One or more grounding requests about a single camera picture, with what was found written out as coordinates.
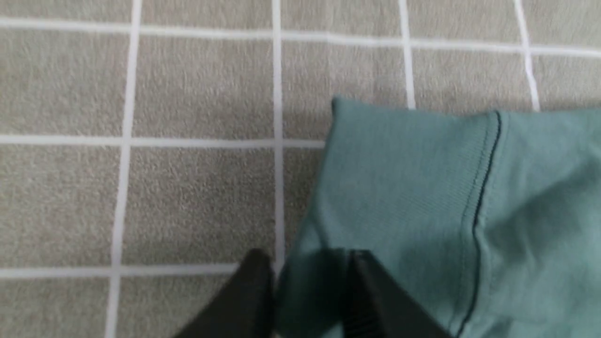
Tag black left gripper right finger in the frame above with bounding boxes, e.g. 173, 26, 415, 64
345, 251, 450, 338

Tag green long-sleeve top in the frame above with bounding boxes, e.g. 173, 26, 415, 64
276, 98, 601, 338

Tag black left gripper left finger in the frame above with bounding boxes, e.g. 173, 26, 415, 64
175, 249, 275, 338

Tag grey checkered tablecloth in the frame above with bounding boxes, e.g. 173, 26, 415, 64
0, 0, 600, 338

